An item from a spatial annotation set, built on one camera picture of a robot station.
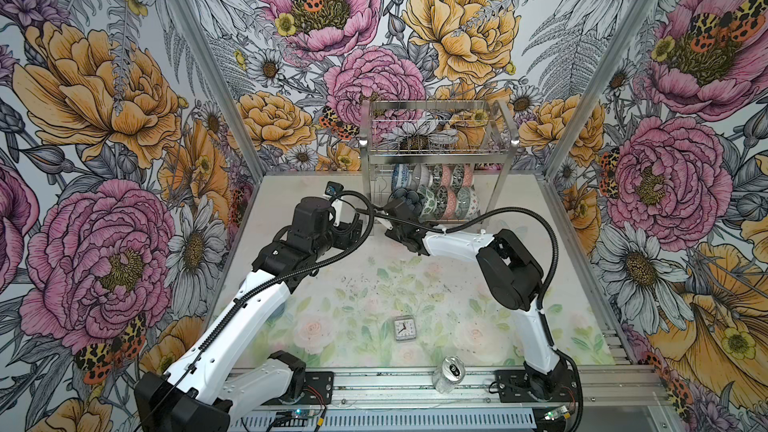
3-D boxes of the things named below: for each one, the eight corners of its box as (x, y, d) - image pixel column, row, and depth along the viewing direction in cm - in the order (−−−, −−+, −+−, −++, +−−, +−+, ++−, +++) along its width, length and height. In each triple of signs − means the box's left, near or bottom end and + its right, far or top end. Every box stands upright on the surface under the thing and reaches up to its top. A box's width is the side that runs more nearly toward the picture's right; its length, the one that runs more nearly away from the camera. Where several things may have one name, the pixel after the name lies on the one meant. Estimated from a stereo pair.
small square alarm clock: (394, 340, 84) (394, 337, 82) (394, 318, 87) (394, 315, 85) (415, 340, 84) (416, 337, 82) (414, 318, 87) (415, 315, 85)
